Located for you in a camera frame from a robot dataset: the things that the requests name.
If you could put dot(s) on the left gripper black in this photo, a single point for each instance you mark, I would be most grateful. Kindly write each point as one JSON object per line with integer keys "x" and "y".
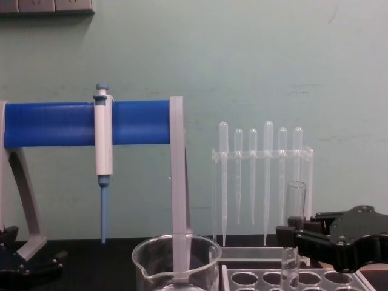
{"x": 12, "y": 260}

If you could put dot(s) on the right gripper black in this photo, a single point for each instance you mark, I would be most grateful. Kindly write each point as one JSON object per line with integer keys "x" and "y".
{"x": 363, "y": 239}

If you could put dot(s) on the clear glass test tube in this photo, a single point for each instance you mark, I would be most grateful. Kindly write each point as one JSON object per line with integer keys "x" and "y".
{"x": 295, "y": 200}

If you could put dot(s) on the white test tube rack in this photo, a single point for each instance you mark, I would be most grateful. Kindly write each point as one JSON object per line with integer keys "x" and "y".
{"x": 251, "y": 277}

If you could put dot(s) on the black table cloth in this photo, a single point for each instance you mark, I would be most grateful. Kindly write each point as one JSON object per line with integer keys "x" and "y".
{"x": 91, "y": 266}

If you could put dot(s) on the clear acrylic dropper rack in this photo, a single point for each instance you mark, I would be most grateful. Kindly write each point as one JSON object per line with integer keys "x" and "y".
{"x": 260, "y": 154}

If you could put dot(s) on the short clear plastic dropper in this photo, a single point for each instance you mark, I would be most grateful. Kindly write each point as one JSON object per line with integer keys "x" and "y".
{"x": 297, "y": 136}
{"x": 282, "y": 136}

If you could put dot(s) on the clear glass beaker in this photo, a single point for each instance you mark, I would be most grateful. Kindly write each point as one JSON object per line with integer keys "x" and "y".
{"x": 151, "y": 263}

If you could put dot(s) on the grey pipette stand blue bar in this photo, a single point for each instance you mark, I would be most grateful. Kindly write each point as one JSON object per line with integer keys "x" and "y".
{"x": 48, "y": 124}

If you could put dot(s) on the white blue micropipette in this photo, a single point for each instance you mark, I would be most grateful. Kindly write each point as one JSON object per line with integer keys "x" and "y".
{"x": 103, "y": 145}

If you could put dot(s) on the grey wall socket panel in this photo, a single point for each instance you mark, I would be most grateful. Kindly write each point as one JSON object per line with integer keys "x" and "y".
{"x": 45, "y": 5}

